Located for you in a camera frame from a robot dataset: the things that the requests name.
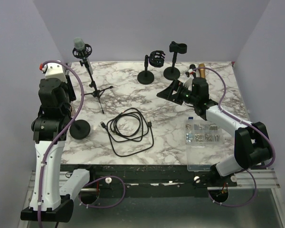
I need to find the black microphone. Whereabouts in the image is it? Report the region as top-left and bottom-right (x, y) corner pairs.
(190, 64), (196, 70)

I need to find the black tripod shock mount stand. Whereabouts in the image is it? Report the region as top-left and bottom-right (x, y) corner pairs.
(72, 42), (114, 114)

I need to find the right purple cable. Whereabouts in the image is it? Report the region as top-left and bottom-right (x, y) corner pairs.
(187, 67), (276, 207)

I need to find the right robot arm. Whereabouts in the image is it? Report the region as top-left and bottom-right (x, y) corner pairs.
(157, 77), (274, 186)

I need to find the black round base stand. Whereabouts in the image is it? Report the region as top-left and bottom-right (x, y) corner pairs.
(69, 120), (91, 140)

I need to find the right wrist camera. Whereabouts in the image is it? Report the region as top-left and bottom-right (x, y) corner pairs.
(183, 69), (196, 89)

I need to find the silver microphone on tripod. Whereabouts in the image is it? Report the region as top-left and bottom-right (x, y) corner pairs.
(73, 37), (93, 75)

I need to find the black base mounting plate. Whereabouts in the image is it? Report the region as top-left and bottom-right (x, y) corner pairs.
(62, 164), (237, 198)

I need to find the black coiled usb cable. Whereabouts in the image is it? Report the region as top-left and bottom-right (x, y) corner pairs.
(100, 108), (154, 158)

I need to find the black clip microphone stand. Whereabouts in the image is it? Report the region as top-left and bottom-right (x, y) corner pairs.
(163, 41), (188, 81)

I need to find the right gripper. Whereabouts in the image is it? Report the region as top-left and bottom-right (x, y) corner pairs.
(157, 79), (198, 105)

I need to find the clear plastic screw box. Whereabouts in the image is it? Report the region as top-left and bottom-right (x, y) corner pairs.
(184, 117), (234, 171)

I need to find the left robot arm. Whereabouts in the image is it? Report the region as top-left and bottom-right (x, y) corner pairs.
(20, 75), (96, 223)

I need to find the gold microphone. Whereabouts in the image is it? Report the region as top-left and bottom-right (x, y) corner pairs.
(198, 63), (206, 79)

